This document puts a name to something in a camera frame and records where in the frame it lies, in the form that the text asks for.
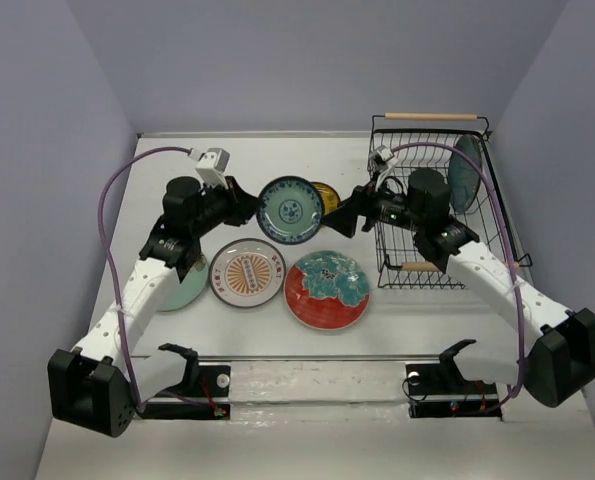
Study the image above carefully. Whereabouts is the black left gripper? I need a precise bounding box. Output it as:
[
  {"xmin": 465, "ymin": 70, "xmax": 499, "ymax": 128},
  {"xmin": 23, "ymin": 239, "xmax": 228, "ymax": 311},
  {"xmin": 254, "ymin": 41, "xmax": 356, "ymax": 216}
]
[{"xmin": 189, "ymin": 174, "xmax": 262, "ymax": 237}]

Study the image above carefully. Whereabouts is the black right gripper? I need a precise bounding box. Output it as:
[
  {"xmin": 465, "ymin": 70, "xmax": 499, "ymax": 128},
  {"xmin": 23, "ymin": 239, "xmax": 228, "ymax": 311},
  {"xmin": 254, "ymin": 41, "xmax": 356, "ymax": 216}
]
[{"xmin": 320, "ymin": 170, "xmax": 426, "ymax": 238}]

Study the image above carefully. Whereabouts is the small blue white plate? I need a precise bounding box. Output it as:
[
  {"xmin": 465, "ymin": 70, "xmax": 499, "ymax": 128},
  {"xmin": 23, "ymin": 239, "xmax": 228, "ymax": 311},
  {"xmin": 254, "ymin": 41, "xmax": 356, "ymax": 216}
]
[{"xmin": 256, "ymin": 176, "xmax": 324, "ymax": 245}]

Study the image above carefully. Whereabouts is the dark teal blossom plate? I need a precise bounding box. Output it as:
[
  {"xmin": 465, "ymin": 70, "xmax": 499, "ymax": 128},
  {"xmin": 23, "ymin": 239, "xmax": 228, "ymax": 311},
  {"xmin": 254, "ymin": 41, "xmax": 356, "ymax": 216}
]
[{"xmin": 447, "ymin": 135, "xmax": 482, "ymax": 214}]

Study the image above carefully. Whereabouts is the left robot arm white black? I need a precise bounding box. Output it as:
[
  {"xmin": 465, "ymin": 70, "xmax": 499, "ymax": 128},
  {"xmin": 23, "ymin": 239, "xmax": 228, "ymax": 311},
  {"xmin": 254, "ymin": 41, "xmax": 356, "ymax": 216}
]
[{"xmin": 47, "ymin": 176, "xmax": 259, "ymax": 438}]

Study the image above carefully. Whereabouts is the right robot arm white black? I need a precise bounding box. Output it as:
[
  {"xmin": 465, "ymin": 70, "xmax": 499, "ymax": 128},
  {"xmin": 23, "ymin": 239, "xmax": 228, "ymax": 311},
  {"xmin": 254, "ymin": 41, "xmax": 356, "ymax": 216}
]
[{"xmin": 322, "ymin": 168, "xmax": 595, "ymax": 408}]

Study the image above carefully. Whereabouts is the small yellow brown plate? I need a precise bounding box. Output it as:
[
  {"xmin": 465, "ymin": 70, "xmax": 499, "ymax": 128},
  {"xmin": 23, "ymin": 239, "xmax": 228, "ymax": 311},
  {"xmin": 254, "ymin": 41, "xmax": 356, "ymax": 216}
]
[{"xmin": 312, "ymin": 182, "xmax": 340, "ymax": 215}]

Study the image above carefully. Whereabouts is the white sunburst pattern plate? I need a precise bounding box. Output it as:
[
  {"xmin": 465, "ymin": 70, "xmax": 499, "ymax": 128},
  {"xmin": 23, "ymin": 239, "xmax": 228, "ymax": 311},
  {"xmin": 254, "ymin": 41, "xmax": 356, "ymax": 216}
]
[{"xmin": 209, "ymin": 238, "xmax": 287, "ymax": 309}]

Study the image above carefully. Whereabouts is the red teal floral plate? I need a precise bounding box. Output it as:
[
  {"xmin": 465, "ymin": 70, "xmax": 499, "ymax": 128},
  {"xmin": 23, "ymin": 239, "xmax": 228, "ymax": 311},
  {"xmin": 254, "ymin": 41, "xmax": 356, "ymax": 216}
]
[{"xmin": 284, "ymin": 250, "xmax": 370, "ymax": 332}]

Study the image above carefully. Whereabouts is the light green flower plate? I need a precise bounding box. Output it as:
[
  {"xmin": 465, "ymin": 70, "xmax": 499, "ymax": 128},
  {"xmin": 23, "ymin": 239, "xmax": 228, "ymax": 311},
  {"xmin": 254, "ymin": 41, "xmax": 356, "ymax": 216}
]
[{"xmin": 157, "ymin": 254, "xmax": 209, "ymax": 313}]

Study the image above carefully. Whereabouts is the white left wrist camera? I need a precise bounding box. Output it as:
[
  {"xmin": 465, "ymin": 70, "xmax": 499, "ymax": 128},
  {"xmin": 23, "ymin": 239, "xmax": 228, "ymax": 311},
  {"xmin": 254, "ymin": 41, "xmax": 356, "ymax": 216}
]
[{"xmin": 188, "ymin": 148, "xmax": 230, "ymax": 187}]

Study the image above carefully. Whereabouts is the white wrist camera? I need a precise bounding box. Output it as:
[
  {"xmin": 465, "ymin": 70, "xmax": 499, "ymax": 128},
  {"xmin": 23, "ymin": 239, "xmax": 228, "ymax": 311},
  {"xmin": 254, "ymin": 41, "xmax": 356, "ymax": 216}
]
[
  {"xmin": 368, "ymin": 145, "xmax": 396, "ymax": 174},
  {"xmin": 188, "ymin": 148, "xmax": 230, "ymax": 187}
]

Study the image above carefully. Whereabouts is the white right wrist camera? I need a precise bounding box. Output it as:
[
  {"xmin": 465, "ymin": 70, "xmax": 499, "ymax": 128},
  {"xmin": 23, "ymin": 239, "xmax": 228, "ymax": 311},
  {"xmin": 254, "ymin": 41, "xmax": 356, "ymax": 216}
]
[{"xmin": 368, "ymin": 145, "xmax": 396, "ymax": 174}]

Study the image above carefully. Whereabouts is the black wire dish rack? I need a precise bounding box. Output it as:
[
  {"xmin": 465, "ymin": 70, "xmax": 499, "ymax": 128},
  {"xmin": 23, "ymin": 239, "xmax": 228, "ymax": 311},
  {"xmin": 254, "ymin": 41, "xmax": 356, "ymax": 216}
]
[{"xmin": 369, "ymin": 115, "xmax": 533, "ymax": 290}]

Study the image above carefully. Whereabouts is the metal table rail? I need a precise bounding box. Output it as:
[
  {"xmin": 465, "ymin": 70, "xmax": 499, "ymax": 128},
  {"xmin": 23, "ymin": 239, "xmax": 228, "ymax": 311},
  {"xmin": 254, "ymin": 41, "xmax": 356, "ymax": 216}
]
[{"xmin": 81, "ymin": 353, "xmax": 576, "ymax": 363}]

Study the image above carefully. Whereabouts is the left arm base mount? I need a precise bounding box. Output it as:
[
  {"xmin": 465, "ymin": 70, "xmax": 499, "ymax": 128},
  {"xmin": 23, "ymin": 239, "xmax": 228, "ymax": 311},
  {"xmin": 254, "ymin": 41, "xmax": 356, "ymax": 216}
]
[{"xmin": 138, "ymin": 364, "xmax": 231, "ymax": 421}]

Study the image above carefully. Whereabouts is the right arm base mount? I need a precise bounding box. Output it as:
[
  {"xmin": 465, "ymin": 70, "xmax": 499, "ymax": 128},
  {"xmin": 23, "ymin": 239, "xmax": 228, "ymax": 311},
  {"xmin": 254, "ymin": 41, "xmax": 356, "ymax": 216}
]
[{"xmin": 402, "ymin": 363, "xmax": 503, "ymax": 419}]

